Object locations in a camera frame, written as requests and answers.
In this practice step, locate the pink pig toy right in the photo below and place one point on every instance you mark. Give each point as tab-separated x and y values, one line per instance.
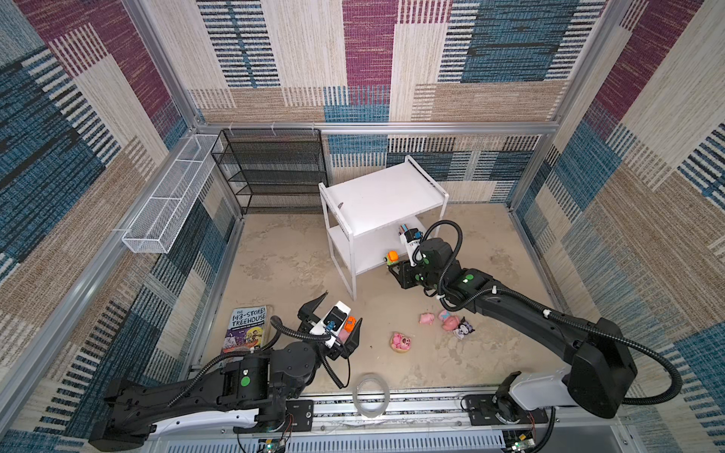
427	319

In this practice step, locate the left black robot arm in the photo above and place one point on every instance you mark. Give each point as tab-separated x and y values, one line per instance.
253	390

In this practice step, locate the white two-tier shelf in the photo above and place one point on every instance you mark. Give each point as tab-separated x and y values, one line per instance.
362	216

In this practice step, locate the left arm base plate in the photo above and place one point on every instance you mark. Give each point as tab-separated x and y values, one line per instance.
297	416

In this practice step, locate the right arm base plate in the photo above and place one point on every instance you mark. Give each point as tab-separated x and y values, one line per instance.
486	410

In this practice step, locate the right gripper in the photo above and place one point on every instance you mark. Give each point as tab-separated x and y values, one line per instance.
404	278

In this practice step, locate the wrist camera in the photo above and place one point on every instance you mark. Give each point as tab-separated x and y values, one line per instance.
411	240
333	322

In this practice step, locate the pink bear donut toy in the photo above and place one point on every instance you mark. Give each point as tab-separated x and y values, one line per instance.
400	343

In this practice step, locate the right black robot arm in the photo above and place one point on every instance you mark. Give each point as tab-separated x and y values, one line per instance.
600	369

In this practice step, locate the treehouse book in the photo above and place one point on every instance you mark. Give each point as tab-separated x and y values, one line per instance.
248	329

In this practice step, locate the white wire basket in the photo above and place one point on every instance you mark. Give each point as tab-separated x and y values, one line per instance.
155	229

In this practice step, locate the clear tape roll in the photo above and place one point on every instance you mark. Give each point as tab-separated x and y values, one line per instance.
371	395

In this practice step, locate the orange toy car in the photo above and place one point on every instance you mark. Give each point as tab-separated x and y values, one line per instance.
350	324

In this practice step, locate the black wire rack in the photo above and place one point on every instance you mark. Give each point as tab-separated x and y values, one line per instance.
272	170

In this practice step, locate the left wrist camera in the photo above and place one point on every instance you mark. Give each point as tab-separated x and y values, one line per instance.
333	322

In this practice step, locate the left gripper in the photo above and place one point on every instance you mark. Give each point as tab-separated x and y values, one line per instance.
335	350

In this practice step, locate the black white kuromi figure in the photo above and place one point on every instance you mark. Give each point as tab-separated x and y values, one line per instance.
463	329

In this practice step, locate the pink round figure toy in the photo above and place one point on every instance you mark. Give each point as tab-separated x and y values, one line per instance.
450	321

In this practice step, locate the green toy car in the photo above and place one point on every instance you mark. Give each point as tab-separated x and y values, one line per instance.
392	258

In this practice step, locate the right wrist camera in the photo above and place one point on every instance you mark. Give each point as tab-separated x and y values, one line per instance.
411	240

